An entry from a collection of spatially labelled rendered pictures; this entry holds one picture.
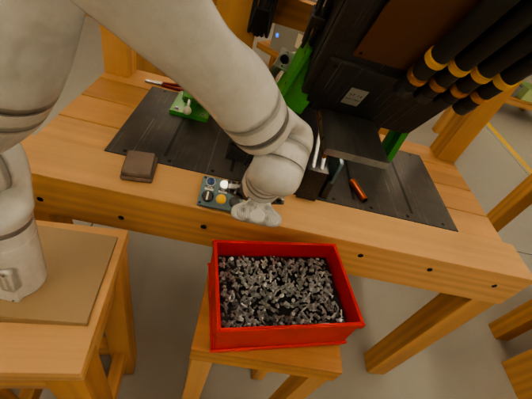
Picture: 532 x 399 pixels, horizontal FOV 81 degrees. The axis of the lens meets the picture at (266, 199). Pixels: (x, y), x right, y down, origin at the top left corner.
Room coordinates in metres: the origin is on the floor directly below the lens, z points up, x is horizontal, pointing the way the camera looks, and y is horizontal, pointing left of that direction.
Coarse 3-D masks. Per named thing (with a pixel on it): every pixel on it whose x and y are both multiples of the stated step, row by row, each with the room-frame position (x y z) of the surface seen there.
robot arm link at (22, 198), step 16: (0, 160) 0.25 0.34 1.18; (16, 160) 0.27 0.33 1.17; (0, 176) 0.24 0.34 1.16; (16, 176) 0.26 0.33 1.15; (0, 192) 0.26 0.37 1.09; (16, 192) 0.26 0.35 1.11; (32, 192) 0.27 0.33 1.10; (0, 208) 0.24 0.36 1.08; (16, 208) 0.25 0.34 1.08; (32, 208) 0.27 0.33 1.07; (0, 224) 0.23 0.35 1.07; (16, 224) 0.24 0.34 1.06
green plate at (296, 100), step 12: (300, 48) 0.87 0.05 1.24; (312, 48) 0.80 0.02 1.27; (300, 60) 0.80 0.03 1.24; (288, 72) 0.84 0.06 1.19; (300, 72) 0.80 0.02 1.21; (276, 84) 0.89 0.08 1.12; (288, 84) 0.79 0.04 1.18; (300, 84) 0.81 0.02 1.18; (288, 96) 0.80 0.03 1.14; (300, 96) 0.81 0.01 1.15; (300, 108) 0.81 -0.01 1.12
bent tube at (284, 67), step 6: (282, 48) 0.89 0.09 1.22; (282, 54) 0.88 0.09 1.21; (288, 54) 0.89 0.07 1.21; (276, 60) 0.86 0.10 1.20; (282, 60) 0.91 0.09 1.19; (288, 60) 0.88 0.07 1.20; (276, 66) 0.85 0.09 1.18; (282, 66) 0.87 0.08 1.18; (288, 66) 0.87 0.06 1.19; (270, 72) 0.92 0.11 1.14; (276, 72) 0.90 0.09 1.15
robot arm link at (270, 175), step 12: (264, 156) 0.32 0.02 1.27; (276, 156) 0.32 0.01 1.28; (252, 168) 0.31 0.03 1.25; (264, 168) 0.30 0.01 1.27; (276, 168) 0.30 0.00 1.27; (288, 168) 0.31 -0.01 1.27; (300, 168) 0.32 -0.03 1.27; (252, 180) 0.31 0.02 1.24; (264, 180) 0.30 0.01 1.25; (276, 180) 0.30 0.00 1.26; (288, 180) 0.30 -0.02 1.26; (300, 180) 0.32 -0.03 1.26; (264, 192) 0.36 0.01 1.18; (276, 192) 0.30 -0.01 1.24; (288, 192) 0.31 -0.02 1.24
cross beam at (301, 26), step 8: (216, 0) 1.20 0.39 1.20; (264, 0) 1.23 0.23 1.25; (280, 0) 1.23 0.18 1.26; (288, 0) 1.24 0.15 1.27; (296, 0) 1.24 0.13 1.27; (304, 0) 1.28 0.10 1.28; (280, 8) 1.24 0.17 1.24; (288, 8) 1.24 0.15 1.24; (296, 8) 1.25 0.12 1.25; (304, 8) 1.25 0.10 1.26; (280, 16) 1.24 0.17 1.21; (288, 16) 1.24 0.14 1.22; (296, 16) 1.25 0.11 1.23; (304, 16) 1.25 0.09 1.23; (280, 24) 1.24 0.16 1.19; (288, 24) 1.24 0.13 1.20; (296, 24) 1.25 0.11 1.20; (304, 24) 1.25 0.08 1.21
